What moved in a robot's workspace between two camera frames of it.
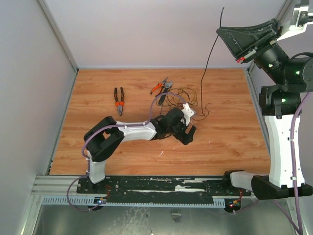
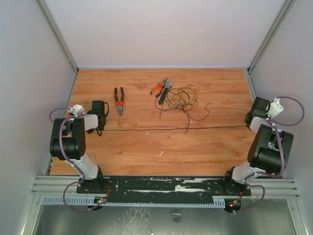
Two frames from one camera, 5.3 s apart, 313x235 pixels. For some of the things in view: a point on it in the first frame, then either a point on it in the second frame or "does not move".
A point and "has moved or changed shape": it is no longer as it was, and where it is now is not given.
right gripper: x=256 y=51 → x=248 y=118
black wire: x=185 y=98 has moved or changed shape
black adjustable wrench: x=167 y=85 does not move
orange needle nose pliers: x=161 y=84 does not move
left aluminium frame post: x=66 y=47 does not move
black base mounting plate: x=206 y=186 does not move
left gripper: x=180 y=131 → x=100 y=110
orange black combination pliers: x=120 y=104 does not move
